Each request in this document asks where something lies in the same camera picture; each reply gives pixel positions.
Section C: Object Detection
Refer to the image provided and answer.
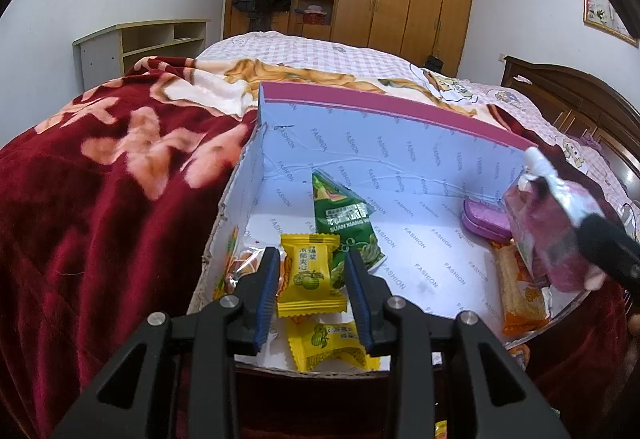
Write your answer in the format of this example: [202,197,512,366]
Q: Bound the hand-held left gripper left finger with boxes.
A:
[50,246,282,439]

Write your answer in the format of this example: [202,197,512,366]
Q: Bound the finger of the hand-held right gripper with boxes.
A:
[575,214,640,290]

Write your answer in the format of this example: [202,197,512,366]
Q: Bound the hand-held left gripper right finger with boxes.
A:
[344,249,571,439]

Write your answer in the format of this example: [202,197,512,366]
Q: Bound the orange jelly cup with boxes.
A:
[212,226,288,305]

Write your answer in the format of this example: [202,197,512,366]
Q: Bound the yellow candy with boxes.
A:
[277,233,348,319]
[285,319,383,373]

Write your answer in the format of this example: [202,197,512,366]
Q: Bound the green triangular snack packet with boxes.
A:
[311,170,388,290]

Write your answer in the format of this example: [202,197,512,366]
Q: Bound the orange cracker packet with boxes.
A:
[492,239,551,337]

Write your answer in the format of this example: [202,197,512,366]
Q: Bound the purple candy tin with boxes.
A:
[462,198,513,241]

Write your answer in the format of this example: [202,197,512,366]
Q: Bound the dark wooden headboard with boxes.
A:
[500,55,640,200]

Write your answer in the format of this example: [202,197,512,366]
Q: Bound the red floral blanket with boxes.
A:
[0,56,640,439]

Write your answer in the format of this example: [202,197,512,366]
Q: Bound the pink checkered bed sheet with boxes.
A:
[195,30,640,220]

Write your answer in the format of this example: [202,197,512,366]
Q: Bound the red cloth bundle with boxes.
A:
[302,5,332,24]

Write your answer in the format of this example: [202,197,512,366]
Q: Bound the low open shelf unit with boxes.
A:
[72,18,212,92]

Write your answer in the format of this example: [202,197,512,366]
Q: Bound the framed wall picture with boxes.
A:
[581,0,640,49]

